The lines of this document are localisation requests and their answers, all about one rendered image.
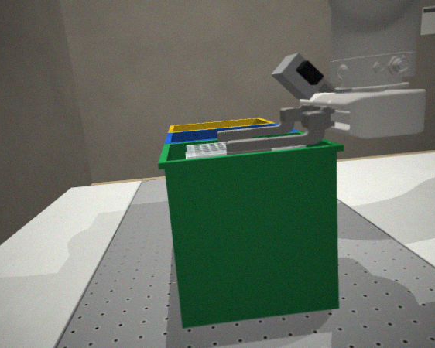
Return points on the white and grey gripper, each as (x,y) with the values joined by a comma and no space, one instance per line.
(365,112)

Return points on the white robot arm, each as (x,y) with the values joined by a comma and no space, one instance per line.
(373,43)

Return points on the green bin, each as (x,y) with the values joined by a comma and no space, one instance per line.
(254,234)

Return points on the yellow recycle bin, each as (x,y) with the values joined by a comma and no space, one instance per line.
(218,124)

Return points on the blue bin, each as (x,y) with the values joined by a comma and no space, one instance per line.
(202,135)

